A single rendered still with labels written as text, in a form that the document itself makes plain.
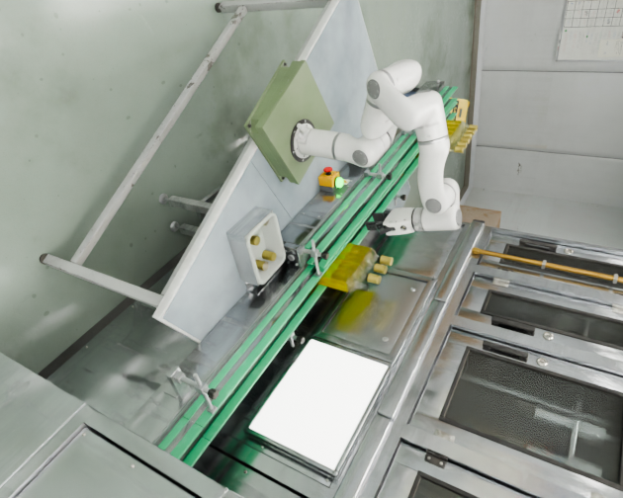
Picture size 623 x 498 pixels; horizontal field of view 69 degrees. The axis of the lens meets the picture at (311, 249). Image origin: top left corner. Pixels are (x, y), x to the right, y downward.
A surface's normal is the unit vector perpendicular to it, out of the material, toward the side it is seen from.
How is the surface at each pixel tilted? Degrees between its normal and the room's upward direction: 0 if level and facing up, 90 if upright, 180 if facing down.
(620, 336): 90
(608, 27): 90
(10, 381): 90
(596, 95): 90
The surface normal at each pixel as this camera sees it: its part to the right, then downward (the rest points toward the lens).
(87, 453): -0.15, -0.78
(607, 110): -0.50, 0.58
